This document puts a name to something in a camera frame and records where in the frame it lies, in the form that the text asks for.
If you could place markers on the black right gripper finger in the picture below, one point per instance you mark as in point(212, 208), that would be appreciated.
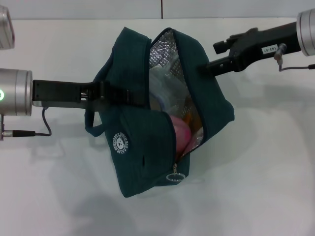
point(220, 66)
point(222, 46)

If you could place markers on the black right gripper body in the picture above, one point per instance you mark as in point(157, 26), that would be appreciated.
point(256, 46)

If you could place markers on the dark teal insulated lunch bag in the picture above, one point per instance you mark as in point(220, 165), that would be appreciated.
point(137, 152)

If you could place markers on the yellow banana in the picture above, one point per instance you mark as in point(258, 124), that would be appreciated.
point(189, 117)

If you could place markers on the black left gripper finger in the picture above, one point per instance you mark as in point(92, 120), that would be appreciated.
point(98, 105)
point(120, 96)

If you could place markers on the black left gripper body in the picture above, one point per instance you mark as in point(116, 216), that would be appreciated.
point(59, 94)

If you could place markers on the pink toy peach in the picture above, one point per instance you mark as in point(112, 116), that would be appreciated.
point(180, 132)

